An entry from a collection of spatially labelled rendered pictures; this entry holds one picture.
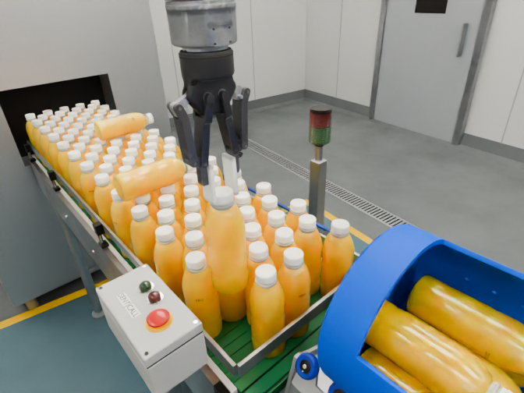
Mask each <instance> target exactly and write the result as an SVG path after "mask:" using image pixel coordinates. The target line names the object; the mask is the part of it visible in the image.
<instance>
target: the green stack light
mask: <svg viewBox="0 0 524 393"><path fill-rule="evenodd" d="M309 142H310V143H311V144H314V145H325V144H328V143H330V142H331V126H330V127H328V128H324V129H317V128H313V127H311V126H310V125H309Z"/></svg>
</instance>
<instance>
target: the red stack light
mask: <svg viewBox="0 0 524 393"><path fill-rule="evenodd" d="M331 120H332V112H331V113H328V114H325V115H317V114H314V113H311V112H310V118H309V125H310V126H311V127H313V128H317V129H324V128H328V127H330V126H331Z"/></svg>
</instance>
